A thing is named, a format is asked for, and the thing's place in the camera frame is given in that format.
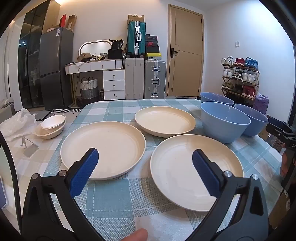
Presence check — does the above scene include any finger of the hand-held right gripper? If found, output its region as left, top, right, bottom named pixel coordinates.
left=268, top=115, right=289, bottom=130
left=266, top=124, right=288, bottom=144

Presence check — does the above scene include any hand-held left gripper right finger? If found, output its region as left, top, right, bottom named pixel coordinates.
left=188, top=149, right=270, bottom=241

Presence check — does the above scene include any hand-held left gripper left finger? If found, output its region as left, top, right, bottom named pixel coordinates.
left=21, top=148, right=104, bottom=241

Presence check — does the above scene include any blue bowl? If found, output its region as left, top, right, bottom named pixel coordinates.
left=199, top=92, right=235, bottom=107
left=234, top=103, right=269, bottom=137
left=200, top=101, right=251, bottom=144

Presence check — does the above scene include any cream round plate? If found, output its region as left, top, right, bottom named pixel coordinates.
left=150, top=134, right=244, bottom=212
left=60, top=121, right=146, bottom=181
left=135, top=106, right=196, bottom=137

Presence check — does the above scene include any person's right hand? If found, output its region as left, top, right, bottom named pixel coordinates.
left=280, top=152, right=288, bottom=178

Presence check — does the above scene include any person's left hand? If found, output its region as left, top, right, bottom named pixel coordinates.
left=120, top=228, right=148, bottom=241

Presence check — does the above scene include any small brown cardboard box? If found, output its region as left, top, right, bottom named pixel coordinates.
left=258, top=128, right=270, bottom=142

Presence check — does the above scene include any purple bag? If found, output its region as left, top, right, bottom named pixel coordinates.
left=253, top=94, right=270, bottom=115

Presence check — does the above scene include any metal shoe rack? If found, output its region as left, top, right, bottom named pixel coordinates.
left=221, top=56, right=260, bottom=102

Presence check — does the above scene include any checked teal tablecloth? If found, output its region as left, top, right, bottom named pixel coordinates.
left=0, top=99, right=287, bottom=241

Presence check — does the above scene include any large printed cardboard box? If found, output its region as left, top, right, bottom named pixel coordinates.
left=269, top=191, right=293, bottom=230

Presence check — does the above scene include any small cream bowl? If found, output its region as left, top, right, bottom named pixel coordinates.
left=35, top=119, right=67, bottom=139

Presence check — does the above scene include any assorted sneakers row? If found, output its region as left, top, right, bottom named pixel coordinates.
left=221, top=56, right=259, bottom=99

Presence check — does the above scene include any metal phone stand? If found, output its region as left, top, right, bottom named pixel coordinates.
left=18, top=137, right=39, bottom=159

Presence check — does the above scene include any small white bowl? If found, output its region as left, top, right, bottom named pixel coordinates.
left=41, top=115, right=66, bottom=130

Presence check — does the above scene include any striped rug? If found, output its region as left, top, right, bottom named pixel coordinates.
left=35, top=108, right=82, bottom=121

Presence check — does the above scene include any woven laundry basket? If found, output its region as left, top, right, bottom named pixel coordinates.
left=78, top=76, right=100, bottom=106

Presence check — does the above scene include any white plastic bag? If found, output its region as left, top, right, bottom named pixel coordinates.
left=0, top=108, right=37, bottom=142

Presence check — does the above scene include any white vanity desk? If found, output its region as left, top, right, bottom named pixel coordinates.
left=65, top=59, right=126, bottom=108

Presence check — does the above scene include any grey sofa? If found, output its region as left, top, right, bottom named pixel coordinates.
left=0, top=98, right=15, bottom=123

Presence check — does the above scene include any beige suitcase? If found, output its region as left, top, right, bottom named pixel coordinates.
left=125, top=57, right=146, bottom=100

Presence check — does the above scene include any grey refrigerator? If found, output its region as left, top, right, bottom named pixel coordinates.
left=39, top=27, right=74, bottom=111

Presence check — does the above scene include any tan wooden door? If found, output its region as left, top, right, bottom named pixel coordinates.
left=167, top=4, right=204, bottom=97

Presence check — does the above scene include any silver suitcase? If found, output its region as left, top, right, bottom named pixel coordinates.
left=144, top=60, right=166, bottom=100

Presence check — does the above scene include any small open cardboard box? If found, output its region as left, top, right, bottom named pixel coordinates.
left=77, top=53, right=95, bottom=62

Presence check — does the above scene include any rounded vanity mirror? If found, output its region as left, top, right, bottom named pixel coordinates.
left=79, top=39, right=111, bottom=61

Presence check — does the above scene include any white curtain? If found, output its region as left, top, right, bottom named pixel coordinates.
left=5, top=21, right=21, bottom=105

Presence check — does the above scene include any dark glass cabinet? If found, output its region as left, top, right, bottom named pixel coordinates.
left=18, top=0, right=61, bottom=109

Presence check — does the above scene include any black paper bag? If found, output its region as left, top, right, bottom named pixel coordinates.
left=110, top=39, right=125, bottom=50

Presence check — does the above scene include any teal suitcase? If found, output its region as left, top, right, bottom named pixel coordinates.
left=127, top=21, right=147, bottom=58

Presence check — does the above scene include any flat cardboard box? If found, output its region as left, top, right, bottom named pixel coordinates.
left=128, top=14, right=145, bottom=24

